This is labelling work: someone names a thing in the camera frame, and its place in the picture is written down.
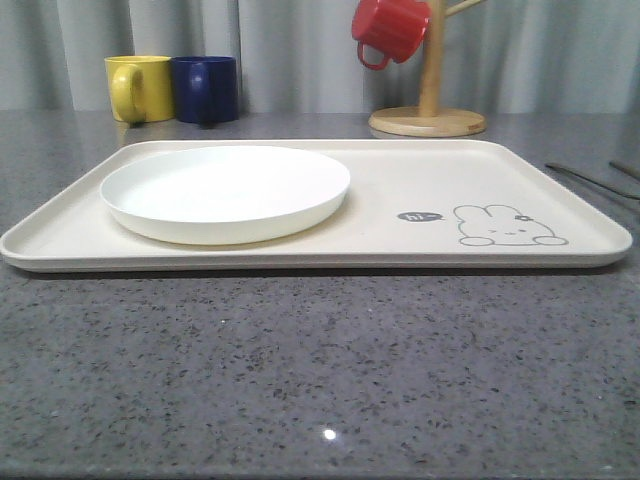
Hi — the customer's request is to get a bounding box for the white round plate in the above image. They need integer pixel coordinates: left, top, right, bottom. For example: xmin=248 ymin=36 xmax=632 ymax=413
xmin=100 ymin=146 xmax=351 ymax=245

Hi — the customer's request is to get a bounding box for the silver metal fork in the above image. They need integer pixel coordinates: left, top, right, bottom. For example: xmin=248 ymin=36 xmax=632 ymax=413
xmin=546 ymin=163 xmax=639 ymax=201

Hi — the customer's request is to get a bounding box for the beige rabbit serving tray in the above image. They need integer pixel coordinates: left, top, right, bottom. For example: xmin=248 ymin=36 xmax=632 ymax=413
xmin=1 ymin=139 xmax=633 ymax=273

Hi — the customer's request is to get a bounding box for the wooden mug tree stand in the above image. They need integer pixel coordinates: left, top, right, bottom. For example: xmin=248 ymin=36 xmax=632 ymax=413
xmin=368 ymin=1 xmax=486 ymax=138

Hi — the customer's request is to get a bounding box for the grey curtain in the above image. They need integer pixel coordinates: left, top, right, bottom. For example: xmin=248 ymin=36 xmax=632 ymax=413
xmin=1 ymin=1 xmax=639 ymax=113

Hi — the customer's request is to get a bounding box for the dark blue mug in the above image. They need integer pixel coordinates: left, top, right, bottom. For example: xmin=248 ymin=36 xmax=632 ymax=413
xmin=170 ymin=56 xmax=239 ymax=124

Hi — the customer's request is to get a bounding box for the red mug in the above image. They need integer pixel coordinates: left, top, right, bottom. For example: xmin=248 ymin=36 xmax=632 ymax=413
xmin=351 ymin=0 xmax=431 ymax=70

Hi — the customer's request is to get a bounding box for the yellow mug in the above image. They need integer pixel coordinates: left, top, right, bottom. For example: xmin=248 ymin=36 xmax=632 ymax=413
xmin=104 ymin=55 xmax=174 ymax=124

